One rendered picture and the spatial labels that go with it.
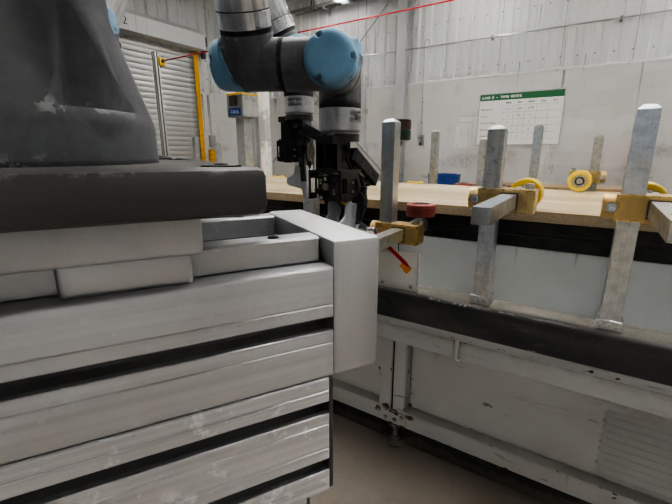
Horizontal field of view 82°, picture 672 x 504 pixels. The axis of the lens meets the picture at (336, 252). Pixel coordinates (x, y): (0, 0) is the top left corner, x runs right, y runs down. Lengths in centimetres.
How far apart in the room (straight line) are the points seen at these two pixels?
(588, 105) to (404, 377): 714
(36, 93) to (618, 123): 803
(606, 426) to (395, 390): 61
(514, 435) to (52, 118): 137
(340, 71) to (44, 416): 50
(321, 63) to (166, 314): 45
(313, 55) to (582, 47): 779
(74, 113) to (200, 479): 20
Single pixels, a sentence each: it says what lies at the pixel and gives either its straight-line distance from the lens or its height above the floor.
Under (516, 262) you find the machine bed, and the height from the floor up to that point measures 76.
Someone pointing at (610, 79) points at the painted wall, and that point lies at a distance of 817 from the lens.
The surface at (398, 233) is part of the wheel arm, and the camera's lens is 96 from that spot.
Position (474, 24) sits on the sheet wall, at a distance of 875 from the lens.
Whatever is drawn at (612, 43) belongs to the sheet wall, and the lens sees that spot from 829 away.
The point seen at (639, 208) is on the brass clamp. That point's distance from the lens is 90.
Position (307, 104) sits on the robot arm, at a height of 116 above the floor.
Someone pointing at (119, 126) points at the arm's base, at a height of 106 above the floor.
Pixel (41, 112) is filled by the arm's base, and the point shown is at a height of 106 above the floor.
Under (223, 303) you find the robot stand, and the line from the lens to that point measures 22.
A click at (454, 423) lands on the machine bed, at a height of 17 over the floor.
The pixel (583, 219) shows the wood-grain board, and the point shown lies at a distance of 111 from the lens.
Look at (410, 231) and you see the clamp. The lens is 98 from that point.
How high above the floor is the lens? 105
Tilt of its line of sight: 14 degrees down
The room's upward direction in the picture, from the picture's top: straight up
